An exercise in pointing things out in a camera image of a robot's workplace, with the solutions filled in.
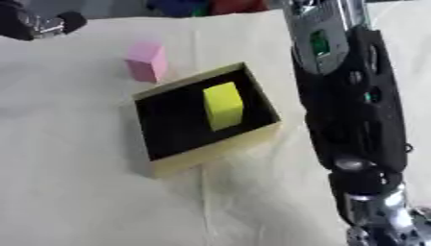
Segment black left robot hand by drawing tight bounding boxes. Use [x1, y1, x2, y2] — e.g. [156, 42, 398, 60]
[0, 0, 89, 42]

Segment tan cardboard box black inside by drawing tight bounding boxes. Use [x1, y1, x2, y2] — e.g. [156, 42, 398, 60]
[131, 61, 283, 179]

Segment pink rectangular block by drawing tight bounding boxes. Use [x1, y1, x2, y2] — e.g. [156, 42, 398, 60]
[122, 40, 170, 84]

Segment blue object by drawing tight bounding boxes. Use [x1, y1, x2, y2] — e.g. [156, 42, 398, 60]
[144, 0, 213, 18]

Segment yellow rectangular block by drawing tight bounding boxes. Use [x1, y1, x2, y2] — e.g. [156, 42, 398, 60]
[202, 81, 246, 133]

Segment red object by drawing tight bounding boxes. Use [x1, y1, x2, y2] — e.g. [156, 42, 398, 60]
[209, 0, 271, 16]

